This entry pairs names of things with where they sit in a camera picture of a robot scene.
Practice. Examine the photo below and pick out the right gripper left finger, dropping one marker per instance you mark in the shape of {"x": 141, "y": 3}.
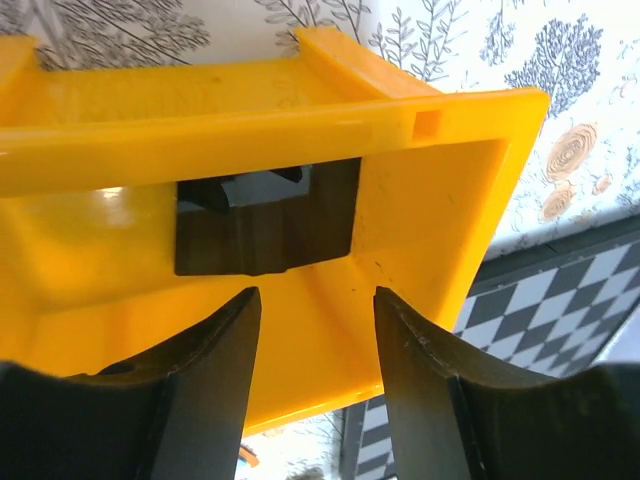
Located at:
{"x": 174, "y": 411}

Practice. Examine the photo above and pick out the dark credit card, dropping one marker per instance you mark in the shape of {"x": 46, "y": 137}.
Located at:
{"x": 265, "y": 222}

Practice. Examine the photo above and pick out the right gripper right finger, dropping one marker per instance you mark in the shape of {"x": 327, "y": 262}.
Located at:
{"x": 456, "y": 412}

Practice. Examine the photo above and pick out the floral table mat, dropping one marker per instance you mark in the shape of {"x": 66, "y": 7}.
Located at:
{"x": 583, "y": 173}

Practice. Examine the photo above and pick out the black white chessboard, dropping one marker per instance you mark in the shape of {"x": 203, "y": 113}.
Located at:
{"x": 548, "y": 309}

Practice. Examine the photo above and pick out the yellow plastic bin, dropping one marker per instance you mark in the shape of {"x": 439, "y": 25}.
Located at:
{"x": 90, "y": 162}

